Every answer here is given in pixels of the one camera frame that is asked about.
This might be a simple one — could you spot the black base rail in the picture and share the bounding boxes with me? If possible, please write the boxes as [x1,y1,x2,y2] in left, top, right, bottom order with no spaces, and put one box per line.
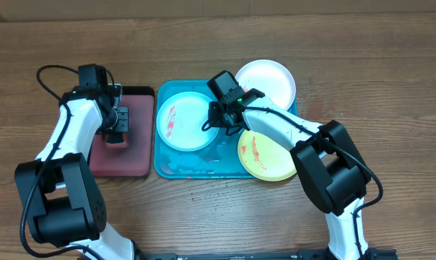
[146,248,398,260]

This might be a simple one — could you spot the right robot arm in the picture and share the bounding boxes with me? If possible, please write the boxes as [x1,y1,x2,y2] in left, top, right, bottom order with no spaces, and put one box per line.
[202,70,372,259]

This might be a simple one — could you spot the teal plastic tray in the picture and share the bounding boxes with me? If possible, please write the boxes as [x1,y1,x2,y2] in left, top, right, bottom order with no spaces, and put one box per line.
[153,79,300,180]

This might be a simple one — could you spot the white plate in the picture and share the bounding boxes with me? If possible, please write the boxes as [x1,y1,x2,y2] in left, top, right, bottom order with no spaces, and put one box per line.
[235,59,296,111]

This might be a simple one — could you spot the red and green sponge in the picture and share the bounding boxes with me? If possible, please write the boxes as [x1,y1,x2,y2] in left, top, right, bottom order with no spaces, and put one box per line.
[105,133,128,149]

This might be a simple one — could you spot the yellow-green plate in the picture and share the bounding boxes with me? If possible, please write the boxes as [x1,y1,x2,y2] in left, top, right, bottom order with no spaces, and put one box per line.
[237,130,297,181]

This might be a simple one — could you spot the black tray with red mat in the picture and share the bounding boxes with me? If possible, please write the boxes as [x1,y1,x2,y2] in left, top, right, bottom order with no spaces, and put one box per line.
[89,86,154,178]

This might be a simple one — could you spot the light blue plate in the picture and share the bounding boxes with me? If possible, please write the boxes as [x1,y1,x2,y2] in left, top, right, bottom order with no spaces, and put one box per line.
[156,92,219,152]

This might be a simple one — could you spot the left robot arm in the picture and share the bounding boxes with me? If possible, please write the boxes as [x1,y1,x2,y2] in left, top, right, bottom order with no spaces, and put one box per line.
[14,64,146,259]

